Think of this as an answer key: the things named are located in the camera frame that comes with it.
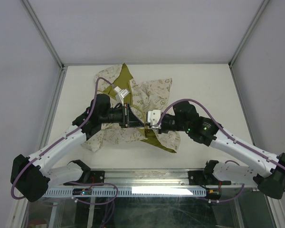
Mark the left aluminium frame post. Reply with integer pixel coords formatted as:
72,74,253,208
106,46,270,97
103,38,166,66
20,0,65,69

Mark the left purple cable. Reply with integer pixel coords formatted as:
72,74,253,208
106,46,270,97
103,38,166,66
10,77,119,228

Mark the aluminium mounting rail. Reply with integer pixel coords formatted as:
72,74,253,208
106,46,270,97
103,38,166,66
21,167,276,190

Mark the cream green printed jacket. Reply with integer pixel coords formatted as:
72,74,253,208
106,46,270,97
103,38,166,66
82,64,181,153

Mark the right aluminium frame post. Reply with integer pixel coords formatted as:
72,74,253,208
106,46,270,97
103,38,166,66
228,0,271,68

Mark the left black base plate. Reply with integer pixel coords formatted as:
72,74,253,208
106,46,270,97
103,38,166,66
77,170,105,185

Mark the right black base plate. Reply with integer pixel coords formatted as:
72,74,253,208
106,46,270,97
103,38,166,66
187,170,231,186

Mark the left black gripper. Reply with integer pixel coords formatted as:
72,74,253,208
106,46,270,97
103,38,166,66
100,103,145,128

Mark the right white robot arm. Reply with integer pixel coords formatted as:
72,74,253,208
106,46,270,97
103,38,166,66
146,99,285,200

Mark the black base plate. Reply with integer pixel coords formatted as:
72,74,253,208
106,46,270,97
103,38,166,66
187,170,231,186
77,170,105,185

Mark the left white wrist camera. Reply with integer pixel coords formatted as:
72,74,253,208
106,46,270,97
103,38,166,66
114,86,130,104

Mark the slotted grey cable duct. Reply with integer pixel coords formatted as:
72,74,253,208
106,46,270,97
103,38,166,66
43,186,206,198

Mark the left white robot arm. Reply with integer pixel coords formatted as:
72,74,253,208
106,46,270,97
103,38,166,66
10,94,144,202

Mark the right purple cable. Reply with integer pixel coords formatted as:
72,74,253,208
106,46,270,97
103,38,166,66
156,98,285,204

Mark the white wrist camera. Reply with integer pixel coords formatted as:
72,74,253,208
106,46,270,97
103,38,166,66
114,86,130,104
146,110,161,129

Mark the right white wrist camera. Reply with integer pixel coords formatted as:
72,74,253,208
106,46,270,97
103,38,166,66
146,110,161,129

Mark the aluminium frame post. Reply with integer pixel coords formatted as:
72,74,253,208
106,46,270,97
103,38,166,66
228,0,271,68
20,0,65,69

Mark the purple cable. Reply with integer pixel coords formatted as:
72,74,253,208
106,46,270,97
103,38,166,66
156,98,285,204
10,77,119,228

